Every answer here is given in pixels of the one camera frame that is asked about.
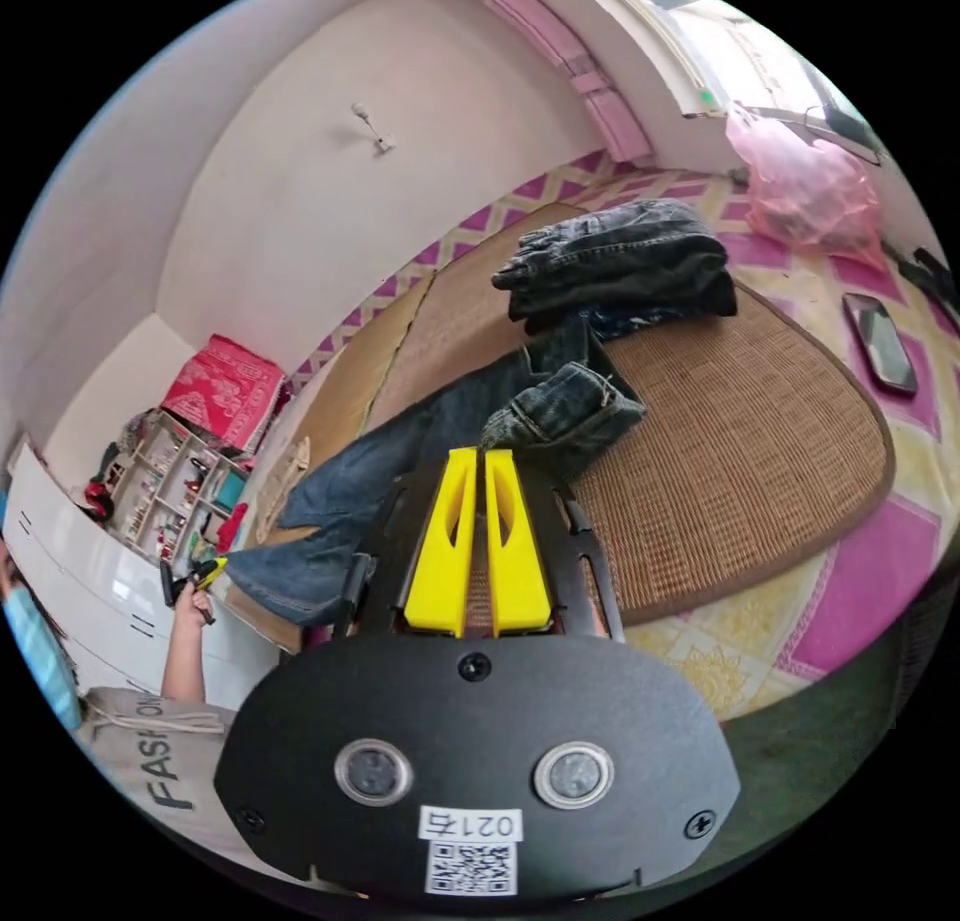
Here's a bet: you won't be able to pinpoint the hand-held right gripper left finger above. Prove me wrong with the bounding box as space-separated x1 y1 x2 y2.
404 446 478 634

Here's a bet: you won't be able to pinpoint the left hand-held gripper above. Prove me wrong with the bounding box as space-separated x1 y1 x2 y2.
158 557 230 628

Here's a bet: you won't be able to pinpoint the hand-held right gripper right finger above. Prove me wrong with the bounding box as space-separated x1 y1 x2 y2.
483 448 554 634

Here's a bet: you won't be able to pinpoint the blue jeans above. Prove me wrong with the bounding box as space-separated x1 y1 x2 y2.
223 319 647 629

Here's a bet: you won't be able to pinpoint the person's left forearm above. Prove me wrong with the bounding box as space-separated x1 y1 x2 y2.
159 617 208 706

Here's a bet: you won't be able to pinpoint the person's left hand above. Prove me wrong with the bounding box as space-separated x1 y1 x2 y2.
172 587 215 632

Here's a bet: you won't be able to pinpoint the white shelf with small items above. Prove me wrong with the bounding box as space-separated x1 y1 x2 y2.
80 407 253 565

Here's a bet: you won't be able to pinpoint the white cupboard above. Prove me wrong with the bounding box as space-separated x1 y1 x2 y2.
0 433 249 712

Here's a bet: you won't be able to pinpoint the red patterned cloth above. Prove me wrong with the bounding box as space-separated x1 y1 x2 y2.
160 333 287 454

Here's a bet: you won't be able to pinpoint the person's body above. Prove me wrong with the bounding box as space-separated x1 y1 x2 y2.
0 542 260 874

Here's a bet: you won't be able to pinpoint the bed with woven mat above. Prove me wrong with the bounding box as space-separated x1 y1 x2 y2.
224 148 960 721

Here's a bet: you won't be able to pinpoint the pile of clothes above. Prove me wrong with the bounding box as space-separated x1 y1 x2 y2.
491 198 740 337

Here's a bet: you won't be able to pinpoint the black smartphone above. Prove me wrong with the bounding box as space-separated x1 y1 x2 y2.
840 291 919 397

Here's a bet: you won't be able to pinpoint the pink plastic bag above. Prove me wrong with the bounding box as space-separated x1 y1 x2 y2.
722 103 888 271

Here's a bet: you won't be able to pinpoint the window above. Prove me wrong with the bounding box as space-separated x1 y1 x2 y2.
599 0 890 169

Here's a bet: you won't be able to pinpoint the wall lamp bulb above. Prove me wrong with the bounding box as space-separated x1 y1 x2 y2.
350 101 397 157

